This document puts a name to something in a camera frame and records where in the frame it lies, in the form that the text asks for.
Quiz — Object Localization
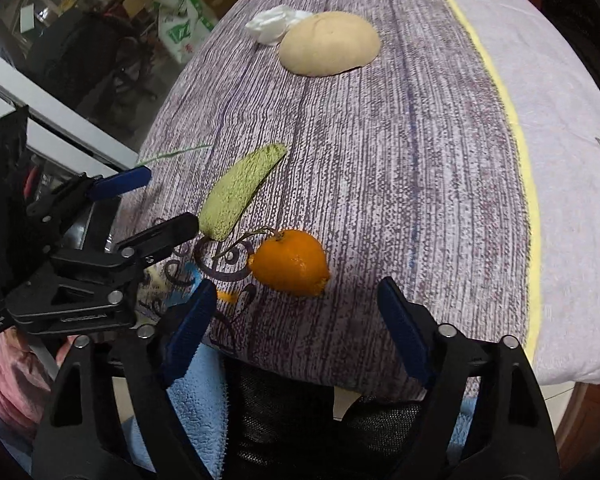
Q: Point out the pink floral sleeve forearm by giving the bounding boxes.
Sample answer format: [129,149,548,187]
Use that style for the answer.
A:
[0,327,53,441]

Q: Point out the white tissue near cup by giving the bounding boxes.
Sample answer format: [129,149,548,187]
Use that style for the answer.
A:
[245,4,312,46]

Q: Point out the green melon peel slice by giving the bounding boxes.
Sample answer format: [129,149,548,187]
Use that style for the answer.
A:
[198,143,287,242]

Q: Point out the orange peel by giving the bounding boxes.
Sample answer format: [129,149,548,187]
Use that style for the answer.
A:
[248,230,330,297]

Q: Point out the black mesh chair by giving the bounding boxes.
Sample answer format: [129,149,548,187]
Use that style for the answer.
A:
[220,353,466,480]

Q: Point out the green white rice sack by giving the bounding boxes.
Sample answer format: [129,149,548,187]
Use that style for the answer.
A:
[154,0,215,65]

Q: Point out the blue fleece clothing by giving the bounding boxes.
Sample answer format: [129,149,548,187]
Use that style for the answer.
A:
[0,339,477,480]

